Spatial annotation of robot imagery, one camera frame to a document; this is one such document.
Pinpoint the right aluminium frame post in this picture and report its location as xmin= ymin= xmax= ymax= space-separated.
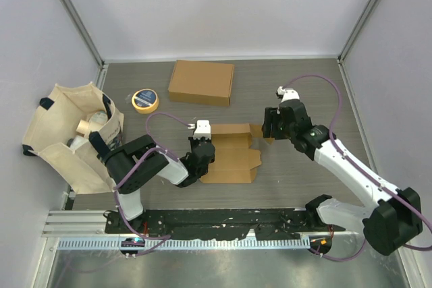
xmin=337 ymin=0 xmax=380 ymax=63

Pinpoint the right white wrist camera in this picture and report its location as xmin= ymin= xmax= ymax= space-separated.
xmin=276 ymin=86 xmax=300 ymax=102

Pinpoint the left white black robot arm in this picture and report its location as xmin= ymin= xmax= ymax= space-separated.
xmin=89 ymin=132 xmax=215 ymax=233

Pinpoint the aluminium frame post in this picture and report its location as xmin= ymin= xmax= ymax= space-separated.
xmin=337 ymin=0 xmax=380 ymax=63
xmin=60 ymin=0 xmax=104 ymax=67

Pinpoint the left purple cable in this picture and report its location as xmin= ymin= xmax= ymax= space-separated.
xmin=113 ymin=112 xmax=196 ymax=255

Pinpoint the beige canvas tote bag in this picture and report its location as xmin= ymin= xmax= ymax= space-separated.
xmin=22 ymin=83 xmax=124 ymax=194

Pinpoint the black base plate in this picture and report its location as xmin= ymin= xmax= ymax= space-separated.
xmin=104 ymin=207 xmax=346 ymax=240

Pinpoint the purple cable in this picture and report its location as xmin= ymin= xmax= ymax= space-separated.
xmin=283 ymin=74 xmax=432 ymax=262
xmin=113 ymin=112 xmax=196 ymax=255

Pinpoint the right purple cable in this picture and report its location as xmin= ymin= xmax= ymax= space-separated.
xmin=283 ymin=74 xmax=432 ymax=262

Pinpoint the white slotted cable duct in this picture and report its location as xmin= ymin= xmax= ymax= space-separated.
xmin=57 ymin=235 xmax=311 ymax=251

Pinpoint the cardboard tube in bag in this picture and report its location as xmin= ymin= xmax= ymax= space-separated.
xmin=76 ymin=119 xmax=90 ymax=136

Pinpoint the large brown cardboard box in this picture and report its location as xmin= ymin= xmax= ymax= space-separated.
xmin=168 ymin=60 xmax=234 ymax=107

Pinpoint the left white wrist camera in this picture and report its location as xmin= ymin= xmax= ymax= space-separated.
xmin=188 ymin=120 xmax=211 ymax=141

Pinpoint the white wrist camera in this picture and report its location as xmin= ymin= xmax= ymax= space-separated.
xmin=188 ymin=120 xmax=211 ymax=141
xmin=276 ymin=86 xmax=300 ymax=102

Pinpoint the left aluminium frame post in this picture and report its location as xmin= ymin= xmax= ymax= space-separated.
xmin=60 ymin=0 xmax=104 ymax=67

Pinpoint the yellow masking tape roll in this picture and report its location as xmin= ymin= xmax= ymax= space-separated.
xmin=131 ymin=88 xmax=159 ymax=115

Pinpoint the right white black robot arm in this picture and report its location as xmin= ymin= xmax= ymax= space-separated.
xmin=262 ymin=99 xmax=423 ymax=256

